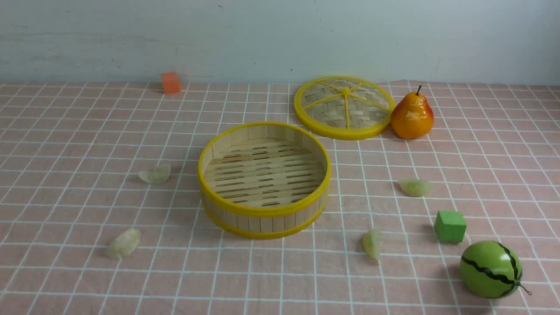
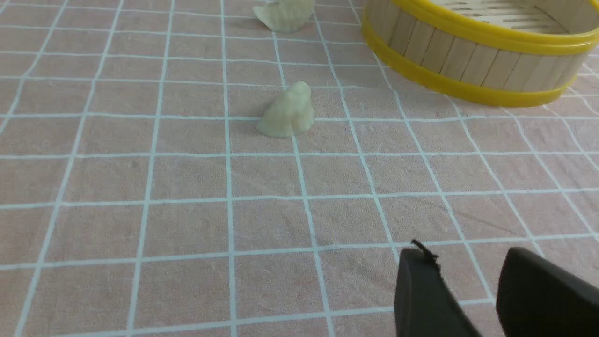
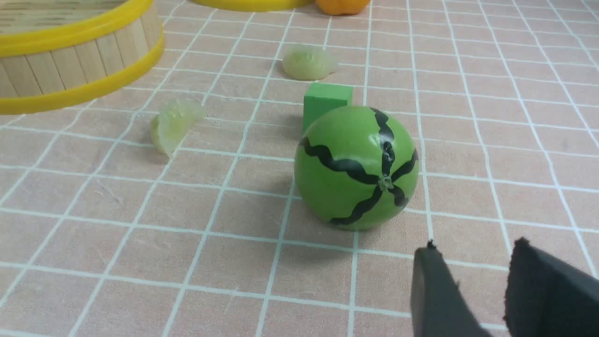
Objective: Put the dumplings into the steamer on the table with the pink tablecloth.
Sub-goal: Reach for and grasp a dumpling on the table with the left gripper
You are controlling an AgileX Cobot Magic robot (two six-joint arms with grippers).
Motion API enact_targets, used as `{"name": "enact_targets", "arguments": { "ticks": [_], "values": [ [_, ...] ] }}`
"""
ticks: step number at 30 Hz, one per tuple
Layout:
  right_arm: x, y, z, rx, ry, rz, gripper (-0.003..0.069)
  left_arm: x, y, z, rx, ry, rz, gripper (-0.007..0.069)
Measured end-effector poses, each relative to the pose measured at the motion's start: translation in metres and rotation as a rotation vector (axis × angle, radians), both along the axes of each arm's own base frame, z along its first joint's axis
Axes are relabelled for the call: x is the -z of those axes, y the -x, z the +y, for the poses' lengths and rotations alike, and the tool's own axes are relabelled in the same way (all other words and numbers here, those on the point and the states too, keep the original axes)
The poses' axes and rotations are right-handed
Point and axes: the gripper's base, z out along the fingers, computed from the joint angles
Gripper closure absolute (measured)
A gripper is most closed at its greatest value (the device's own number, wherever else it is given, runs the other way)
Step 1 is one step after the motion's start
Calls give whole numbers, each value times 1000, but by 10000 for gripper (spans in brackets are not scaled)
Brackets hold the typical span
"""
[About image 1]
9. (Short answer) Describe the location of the orange yellow toy pear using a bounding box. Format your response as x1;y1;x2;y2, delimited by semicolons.
390;85;434;140

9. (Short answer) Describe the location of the bamboo steamer tray yellow rim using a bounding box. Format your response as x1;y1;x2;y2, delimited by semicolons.
197;122;332;239

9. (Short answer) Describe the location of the orange foam cube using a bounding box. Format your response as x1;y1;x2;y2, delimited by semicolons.
161;71;181;95

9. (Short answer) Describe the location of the woven bamboo steamer lid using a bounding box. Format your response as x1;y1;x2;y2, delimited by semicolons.
294;76;396;141

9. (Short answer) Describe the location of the white dumpling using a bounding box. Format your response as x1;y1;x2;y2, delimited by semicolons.
137;164;171;184
105;228;141;260

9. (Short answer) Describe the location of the green toy watermelon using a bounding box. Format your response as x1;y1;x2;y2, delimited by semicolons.
459;241;532;299

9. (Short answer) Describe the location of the green foam cube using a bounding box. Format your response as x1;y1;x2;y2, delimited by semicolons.
434;210;467;244

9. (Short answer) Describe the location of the pink checkered tablecloth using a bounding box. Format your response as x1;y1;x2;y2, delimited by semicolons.
0;82;560;315

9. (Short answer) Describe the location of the green dumpling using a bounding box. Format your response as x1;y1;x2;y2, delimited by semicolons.
397;179;432;197
362;229;381;260

